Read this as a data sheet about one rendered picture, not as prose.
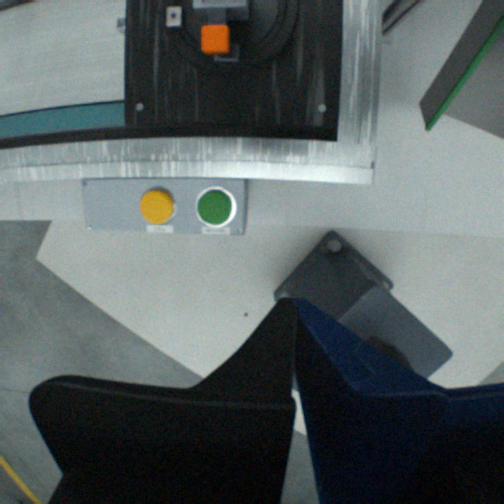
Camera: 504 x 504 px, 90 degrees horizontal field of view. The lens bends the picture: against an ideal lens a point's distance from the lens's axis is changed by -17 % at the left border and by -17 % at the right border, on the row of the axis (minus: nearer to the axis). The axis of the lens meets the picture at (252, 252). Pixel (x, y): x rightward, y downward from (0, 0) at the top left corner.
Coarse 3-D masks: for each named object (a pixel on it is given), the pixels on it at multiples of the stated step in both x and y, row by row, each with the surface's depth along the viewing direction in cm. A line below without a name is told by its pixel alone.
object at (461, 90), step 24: (480, 24) 18; (456, 48) 21; (480, 48) 18; (456, 72) 21; (480, 72) 22; (432, 96) 25; (456, 96) 25; (480, 96) 25; (432, 120) 25; (480, 120) 27
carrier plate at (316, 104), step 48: (144, 0) 27; (336, 0) 26; (144, 48) 29; (288, 48) 28; (336, 48) 28; (144, 96) 30; (192, 96) 30; (240, 96) 30; (288, 96) 30; (336, 96) 30
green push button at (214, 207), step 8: (208, 192) 34; (216, 192) 34; (200, 200) 34; (208, 200) 34; (216, 200) 34; (224, 200) 34; (200, 208) 34; (208, 208) 34; (216, 208) 34; (224, 208) 34; (200, 216) 35; (208, 216) 34; (216, 216) 34; (224, 216) 34; (216, 224) 35
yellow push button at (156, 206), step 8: (152, 192) 34; (160, 192) 34; (144, 200) 34; (152, 200) 34; (160, 200) 34; (168, 200) 34; (144, 208) 34; (152, 208) 34; (160, 208) 34; (168, 208) 34; (144, 216) 35; (152, 216) 35; (160, 216) 35; (168, 216) 35
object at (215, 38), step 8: (216, 8) 19; (224, 8) 19; (208, 16) 20; (216, 16) 20; (224, 16) 20; (208, 24) 20; (216, 24) 20; (224, 24) 20; (208, 32) 19; (216, 32) 19; (224, 32) 19; (208, 40) 19; (216, 40) 19; (224, 40) 19; (208, 48) 20; (216, 48) 20; (224, 48) 20; (232, 48) 25; (224, 56) 25; (232, 56) 26
